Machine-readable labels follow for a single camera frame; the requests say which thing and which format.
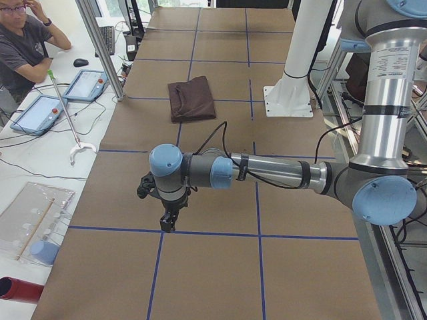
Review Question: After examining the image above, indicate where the far blue teach pendant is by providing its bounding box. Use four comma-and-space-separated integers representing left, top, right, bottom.
63, 69, 107, 102

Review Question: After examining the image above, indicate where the aluminium frame post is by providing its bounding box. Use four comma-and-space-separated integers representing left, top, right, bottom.
75, 0, 124, 101

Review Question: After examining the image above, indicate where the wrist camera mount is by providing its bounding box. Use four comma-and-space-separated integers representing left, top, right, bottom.
136, 171, 159, 199

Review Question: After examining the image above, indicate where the near blue teach pendant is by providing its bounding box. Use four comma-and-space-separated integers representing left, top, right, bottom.
10, 95, 63, 136

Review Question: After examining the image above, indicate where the white camera pole base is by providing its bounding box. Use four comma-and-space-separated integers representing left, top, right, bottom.
264, 0, 335, 118

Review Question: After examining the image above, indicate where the seated man grey shirt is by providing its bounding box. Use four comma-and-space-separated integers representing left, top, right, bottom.
1, 1, 72, 104

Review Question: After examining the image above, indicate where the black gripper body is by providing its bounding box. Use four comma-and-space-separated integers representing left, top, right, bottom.
161, 196, 188, 217

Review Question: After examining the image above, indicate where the blue teach pendant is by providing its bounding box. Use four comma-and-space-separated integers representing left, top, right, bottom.
63, 69, 107, 102
10, 95, 63, 136

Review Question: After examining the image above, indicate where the red cylinder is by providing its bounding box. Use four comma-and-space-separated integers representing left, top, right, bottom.
1, 277, 44, 304

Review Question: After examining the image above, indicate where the black keyboard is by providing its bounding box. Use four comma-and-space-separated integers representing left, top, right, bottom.
99, 26, 115, 55

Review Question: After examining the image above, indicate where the blue plastic cup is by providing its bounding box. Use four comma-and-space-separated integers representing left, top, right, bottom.
30, 240, 60, 265

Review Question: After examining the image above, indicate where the aluminium frame rail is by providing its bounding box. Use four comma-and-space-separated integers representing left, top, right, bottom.
316, 39, 427, 320

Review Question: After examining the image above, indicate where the reacher grabber stick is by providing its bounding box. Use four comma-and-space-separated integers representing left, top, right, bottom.
47, 69, 97, 166

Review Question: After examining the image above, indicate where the dark brown t-shirt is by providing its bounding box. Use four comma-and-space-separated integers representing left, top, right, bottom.
167, 75, 216, 123

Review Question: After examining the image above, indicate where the black computer mouse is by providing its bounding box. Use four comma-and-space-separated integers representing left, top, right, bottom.
73, 58, 89, 67

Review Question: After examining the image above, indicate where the clear plastic bag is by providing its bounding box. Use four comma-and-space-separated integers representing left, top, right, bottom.
1, 182, 75, 265

